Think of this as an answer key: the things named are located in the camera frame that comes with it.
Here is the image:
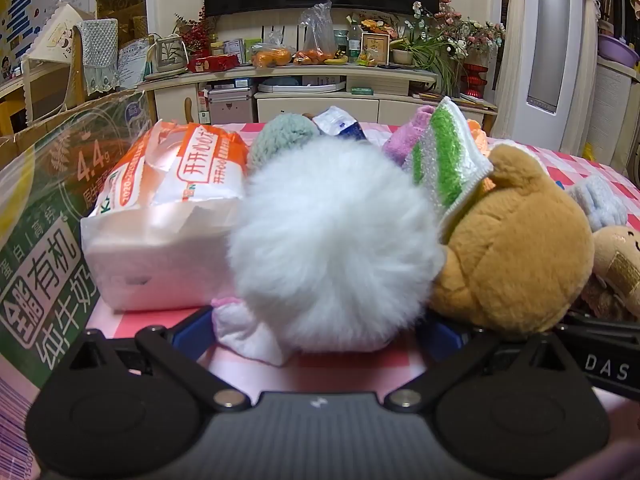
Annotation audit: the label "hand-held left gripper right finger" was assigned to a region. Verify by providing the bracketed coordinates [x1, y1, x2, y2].
[382, 317, 596, 413]

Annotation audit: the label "red lantern stand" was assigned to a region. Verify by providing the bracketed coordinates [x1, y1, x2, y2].
[462, 62, 490, 100]

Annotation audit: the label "glass jar with plant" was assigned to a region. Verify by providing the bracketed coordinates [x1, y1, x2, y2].
[150, 35, 187, 73]

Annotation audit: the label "light blue fluffy plush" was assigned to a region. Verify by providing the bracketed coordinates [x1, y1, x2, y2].
[567, 175, 628, 231]

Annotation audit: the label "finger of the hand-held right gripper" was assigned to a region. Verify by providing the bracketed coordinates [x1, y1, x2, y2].
[555, 310, 640, 406]

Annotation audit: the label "lilac pink towel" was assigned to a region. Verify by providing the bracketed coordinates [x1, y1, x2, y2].
[382, 105, 436, 166]

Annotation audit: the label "purple basin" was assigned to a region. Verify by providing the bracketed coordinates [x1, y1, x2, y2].
[597, 35, 640, 68]

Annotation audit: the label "wooden chair with lace cover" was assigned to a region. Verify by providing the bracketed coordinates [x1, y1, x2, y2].
[70, 19, 123, 98]

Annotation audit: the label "artificial flower bouquet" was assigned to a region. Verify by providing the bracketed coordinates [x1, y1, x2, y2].
[410, 0, 506, 61]

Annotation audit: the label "green white dish cloth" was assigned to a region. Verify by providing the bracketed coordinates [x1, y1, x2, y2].
[402, 96, 493, 226]

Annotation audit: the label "cream TV cabinet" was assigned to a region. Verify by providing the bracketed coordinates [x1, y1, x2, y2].
[142, 62, 498, 126]

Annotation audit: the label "white flat tray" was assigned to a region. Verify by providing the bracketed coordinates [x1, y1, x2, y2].
[257, 76, 348, 93]

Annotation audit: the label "brown teddy bear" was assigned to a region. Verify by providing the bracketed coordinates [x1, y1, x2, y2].
[430, 142, 596, 341]

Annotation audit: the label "orange knitted piece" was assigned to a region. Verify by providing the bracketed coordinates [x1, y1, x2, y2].
[467, 119, 501, 153]

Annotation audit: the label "white paper certificate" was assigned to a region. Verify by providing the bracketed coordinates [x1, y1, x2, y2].
[117, 37, 153, 88]

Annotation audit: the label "low plastic bag of oranges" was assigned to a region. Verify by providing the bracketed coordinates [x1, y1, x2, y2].
[252, 32, 293, 68]

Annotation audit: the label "beige monkey plush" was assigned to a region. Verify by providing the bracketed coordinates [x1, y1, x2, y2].
[580, 225, 640, 323]

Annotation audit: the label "pink storage box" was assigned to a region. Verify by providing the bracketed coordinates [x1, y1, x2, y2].
[207, 87, 253, 125]

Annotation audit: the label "red gift box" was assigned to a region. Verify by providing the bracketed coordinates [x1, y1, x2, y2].
[187, 55, 240, 73]

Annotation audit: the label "blue white tissue packet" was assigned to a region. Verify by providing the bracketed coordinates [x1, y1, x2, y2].
[312, 106, 366, 142]

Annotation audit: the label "red berry branches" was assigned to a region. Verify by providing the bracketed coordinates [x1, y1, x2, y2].
[175, 7, 221, 56]

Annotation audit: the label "red white checkered tablecloth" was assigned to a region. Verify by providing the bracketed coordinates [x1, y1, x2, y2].
[85, 121, 640, 411]

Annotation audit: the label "white fluffy pompom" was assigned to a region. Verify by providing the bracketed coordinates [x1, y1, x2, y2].
[227, 136, 446, 353]

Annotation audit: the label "potted spider plant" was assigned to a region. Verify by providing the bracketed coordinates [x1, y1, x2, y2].
[390, 35, 461, 98]

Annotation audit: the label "printed cardboard box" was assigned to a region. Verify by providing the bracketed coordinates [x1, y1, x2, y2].
[0, 89, 156, 480]

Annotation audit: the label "tall plastic bag of oranges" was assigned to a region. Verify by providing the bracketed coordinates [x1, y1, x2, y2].
[298, 2, 337, 66]

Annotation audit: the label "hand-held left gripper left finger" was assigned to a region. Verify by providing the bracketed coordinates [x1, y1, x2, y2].
[50, 305, 251, 413]

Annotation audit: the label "white tower air conditioner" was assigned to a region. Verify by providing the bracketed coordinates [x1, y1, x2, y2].
[495, 0, 598, 161]

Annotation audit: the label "white pink cloth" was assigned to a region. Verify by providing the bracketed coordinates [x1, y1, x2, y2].
[210, 297, 301, 366]

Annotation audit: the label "colourful wall poster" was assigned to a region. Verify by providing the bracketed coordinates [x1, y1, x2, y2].
[0, 0, 91, 81]

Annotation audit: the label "wooden photo frame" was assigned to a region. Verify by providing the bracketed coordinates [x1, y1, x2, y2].
[361, 32, 391, 66]

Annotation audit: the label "orange tissue pack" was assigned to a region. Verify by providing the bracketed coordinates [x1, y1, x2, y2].
[80, 119, 251, 311]

